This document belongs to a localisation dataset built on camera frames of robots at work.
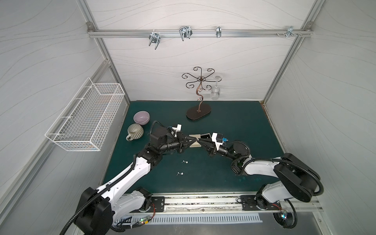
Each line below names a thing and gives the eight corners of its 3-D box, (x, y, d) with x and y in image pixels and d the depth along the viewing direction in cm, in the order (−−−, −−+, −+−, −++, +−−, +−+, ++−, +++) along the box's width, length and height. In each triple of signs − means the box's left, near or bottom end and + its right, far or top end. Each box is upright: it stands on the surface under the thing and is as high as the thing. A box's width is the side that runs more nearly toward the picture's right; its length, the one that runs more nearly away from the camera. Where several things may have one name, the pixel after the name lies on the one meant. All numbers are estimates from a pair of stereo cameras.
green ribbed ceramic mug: (127, 143, 98) (124, 138, 93) (132, 128, 105) (129, 123, 100) (140, 143, 98) (137, 138, 93) (144, 128, 106) (142, 123, 101)
